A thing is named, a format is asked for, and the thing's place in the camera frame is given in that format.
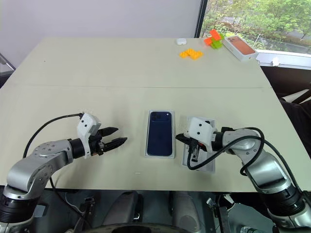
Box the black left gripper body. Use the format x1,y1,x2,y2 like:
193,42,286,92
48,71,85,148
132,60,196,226
88,130,108,156

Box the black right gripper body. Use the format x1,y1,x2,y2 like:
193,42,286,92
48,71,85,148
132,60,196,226
188,137,208,152

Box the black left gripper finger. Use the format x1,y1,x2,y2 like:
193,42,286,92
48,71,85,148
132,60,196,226
98,126,120,137
104,137,128,152

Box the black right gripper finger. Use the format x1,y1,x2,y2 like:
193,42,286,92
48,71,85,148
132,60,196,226
175,133,192,145
189,145,200,163

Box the white phone box lid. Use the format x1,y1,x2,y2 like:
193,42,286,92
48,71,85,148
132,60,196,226
182,116,217,174

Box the dark blue smartphone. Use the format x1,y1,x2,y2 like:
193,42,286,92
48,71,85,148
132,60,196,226
147,110,174,156

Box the white phone box base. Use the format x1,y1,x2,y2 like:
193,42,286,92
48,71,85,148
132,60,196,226
144,109,176,159

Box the phone box with orange print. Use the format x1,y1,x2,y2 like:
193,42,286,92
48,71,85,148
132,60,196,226
222,35,259,63

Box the dark rounded grey shape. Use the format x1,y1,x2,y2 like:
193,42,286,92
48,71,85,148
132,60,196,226
170,191,202,233
103,190,144,227

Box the yellow toy building blocks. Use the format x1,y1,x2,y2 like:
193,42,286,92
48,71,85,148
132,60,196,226
179,48,204,61

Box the small grey square block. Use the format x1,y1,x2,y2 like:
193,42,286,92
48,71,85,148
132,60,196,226
34,204,47,218

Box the green toy building block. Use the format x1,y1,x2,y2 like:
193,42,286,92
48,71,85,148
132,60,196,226
210,33,225,50

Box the orange toy building block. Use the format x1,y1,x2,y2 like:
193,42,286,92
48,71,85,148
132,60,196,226
204,29,222,46

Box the dark chair with grey bar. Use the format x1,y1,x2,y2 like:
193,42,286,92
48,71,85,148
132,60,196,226
279,88,311,105

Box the black metal stand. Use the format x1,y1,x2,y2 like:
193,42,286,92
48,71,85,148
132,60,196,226
0,51,17,76

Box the white window sill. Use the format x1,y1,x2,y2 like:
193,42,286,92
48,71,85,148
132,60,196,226
255,49,311,71

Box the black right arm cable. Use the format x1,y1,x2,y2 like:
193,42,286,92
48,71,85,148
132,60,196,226
186,126,305,195

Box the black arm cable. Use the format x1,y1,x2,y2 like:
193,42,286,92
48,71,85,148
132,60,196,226
186,126,305,195
23,112,92,229

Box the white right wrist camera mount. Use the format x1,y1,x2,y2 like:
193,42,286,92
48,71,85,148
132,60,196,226
183,116,217,153

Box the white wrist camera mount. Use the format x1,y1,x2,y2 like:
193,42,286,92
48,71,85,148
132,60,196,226
183,116,217,153
77,112,102,160

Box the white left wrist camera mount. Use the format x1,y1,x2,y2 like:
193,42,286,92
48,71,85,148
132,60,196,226
77,112,102,160

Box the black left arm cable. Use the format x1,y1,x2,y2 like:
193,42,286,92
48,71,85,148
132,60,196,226
23,112,92,229

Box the black clamp bracket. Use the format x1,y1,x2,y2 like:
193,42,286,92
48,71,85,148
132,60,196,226
206,195,230,230
84,197,96,219

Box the thin white cable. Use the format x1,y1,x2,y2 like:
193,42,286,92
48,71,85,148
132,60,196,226
64,192,85,216

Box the black window frame post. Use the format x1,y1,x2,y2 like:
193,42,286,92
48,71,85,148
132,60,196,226
194,0,208,38

